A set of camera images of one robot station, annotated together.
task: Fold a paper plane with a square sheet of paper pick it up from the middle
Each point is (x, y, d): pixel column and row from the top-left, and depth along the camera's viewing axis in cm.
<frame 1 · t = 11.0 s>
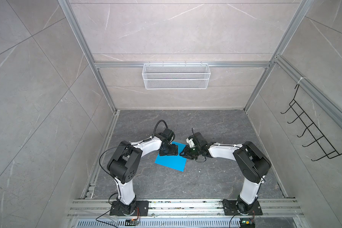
left hand: (173, 150, 93), fingers open
right hand: (180, 154, 92), fingers open
blue square paper sheet: (176, 162, 92), on the table

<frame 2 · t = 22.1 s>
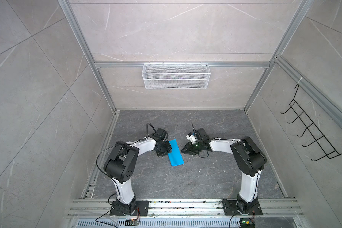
left hand: (171, 148, 95), fingers open
right hand: (182, 150, 94), fingers open
blue square paper sheet: (175, 156, 93), point 2 cm above the table

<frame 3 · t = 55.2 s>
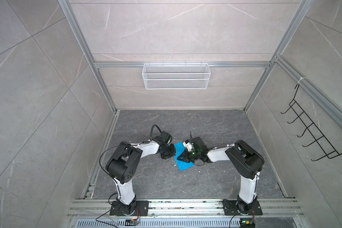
left hand: (176, 151, 94), fingers closed
right hand: (177, 158, 92), fingers closed
blue square paper sheet: (182, 165, 90), on the table

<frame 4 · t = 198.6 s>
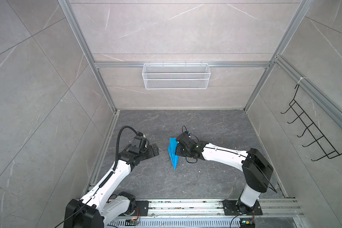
left hand: (151, 147, 83), fingers open
right hand: (176, 149, 87), fingers closed
blue square paper sheet: (171, 148, 87), point 10 cm above the table

